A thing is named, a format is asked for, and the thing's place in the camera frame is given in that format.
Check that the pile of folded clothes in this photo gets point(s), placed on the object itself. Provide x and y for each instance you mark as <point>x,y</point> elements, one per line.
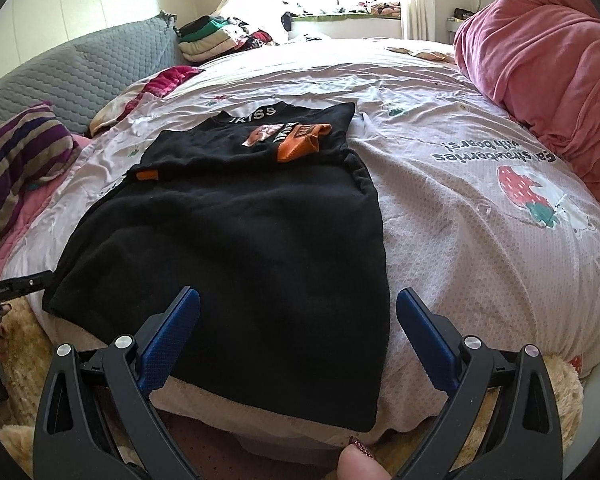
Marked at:
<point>205,45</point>

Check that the purple striped pillow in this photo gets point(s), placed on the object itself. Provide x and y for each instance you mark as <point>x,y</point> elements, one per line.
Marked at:
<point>20,150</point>

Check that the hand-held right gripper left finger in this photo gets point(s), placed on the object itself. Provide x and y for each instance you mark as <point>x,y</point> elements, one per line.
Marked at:
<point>172,340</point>

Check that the pink strawberry printed bedspread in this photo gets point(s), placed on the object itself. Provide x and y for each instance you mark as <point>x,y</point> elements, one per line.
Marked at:
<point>480,185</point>

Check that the black and white plush toy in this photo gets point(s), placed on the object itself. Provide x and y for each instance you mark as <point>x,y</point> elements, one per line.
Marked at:
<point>285,22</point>

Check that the clothes on window sill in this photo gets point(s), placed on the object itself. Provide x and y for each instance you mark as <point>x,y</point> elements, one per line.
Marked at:
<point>380,8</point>

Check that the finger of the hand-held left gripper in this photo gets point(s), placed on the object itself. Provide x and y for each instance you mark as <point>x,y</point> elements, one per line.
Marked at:
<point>35,280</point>

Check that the black sweater with orange cuffs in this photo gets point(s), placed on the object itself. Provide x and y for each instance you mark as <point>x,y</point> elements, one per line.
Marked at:
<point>230,260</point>

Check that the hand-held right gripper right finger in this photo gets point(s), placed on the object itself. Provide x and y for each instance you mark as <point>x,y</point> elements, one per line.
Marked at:
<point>427,340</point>

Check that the grey quilted headboard cover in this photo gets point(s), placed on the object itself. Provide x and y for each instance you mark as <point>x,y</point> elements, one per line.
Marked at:
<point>80,75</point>

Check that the white curtain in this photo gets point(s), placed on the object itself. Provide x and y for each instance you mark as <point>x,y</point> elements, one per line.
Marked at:
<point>415,0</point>

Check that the white desk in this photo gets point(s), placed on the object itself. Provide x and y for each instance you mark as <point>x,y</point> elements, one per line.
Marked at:
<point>452,27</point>

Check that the person's right hand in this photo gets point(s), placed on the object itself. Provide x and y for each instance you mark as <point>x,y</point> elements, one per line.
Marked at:
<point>355,462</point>

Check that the magenta floral cloth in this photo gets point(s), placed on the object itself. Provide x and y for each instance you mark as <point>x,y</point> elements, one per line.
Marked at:
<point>172,77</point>

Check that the pink duvet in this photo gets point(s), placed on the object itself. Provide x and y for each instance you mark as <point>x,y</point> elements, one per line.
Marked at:
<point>540,60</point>

